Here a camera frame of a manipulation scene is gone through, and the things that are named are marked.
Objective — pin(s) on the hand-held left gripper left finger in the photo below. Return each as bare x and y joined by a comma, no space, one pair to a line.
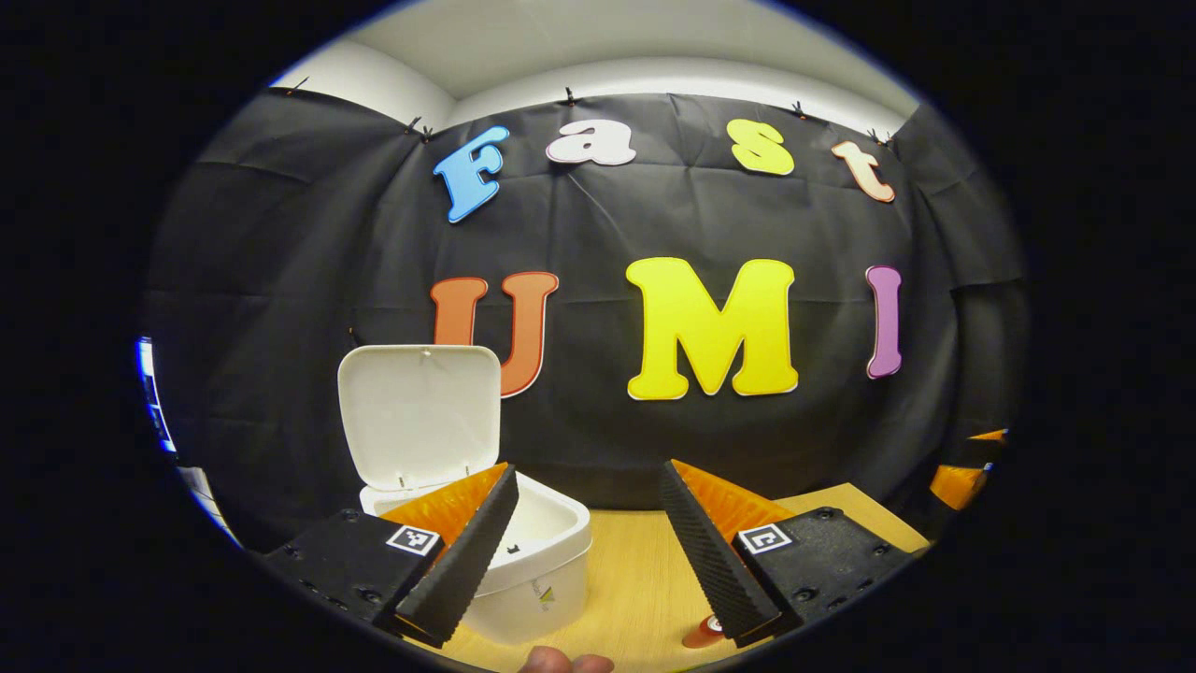
476,561

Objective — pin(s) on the white desktop garbage bin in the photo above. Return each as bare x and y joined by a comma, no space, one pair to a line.
420,421

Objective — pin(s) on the red pop can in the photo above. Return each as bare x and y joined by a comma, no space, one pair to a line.
701,636

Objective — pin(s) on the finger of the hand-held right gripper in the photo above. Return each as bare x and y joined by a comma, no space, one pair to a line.
976,453
958,486

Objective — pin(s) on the white side table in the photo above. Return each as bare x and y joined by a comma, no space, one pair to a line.
201,495

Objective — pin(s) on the wooden desktop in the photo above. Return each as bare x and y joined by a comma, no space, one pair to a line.
635,579

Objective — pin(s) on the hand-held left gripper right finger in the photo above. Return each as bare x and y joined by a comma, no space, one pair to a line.
710,561

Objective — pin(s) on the computer monitor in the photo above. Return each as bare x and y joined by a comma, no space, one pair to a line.
149,393

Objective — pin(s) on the black backdrop cloth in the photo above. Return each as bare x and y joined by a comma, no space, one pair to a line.
598,215

